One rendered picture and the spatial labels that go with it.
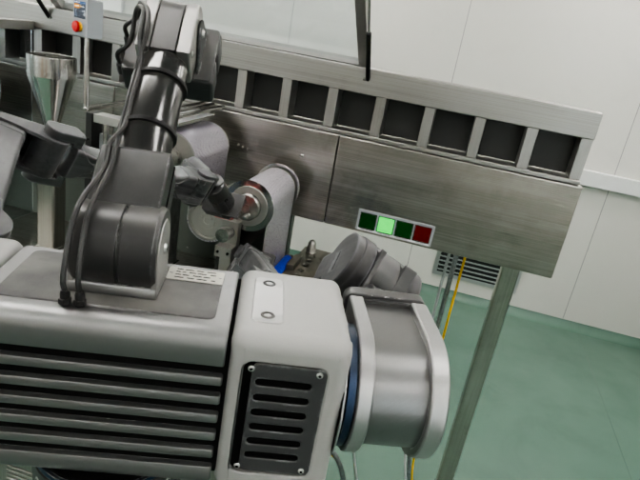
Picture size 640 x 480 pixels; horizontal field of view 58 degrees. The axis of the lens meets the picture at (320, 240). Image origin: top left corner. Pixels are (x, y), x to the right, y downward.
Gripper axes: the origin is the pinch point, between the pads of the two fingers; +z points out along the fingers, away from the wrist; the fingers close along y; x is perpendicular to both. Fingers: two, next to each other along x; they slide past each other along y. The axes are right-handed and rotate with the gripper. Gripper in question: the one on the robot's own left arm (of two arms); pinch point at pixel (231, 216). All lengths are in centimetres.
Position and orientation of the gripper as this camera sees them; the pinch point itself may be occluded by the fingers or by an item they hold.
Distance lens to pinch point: 158.8
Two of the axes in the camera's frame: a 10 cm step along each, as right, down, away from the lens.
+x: 3.0, -9.0, 3.2
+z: 1.0, 3.6, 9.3
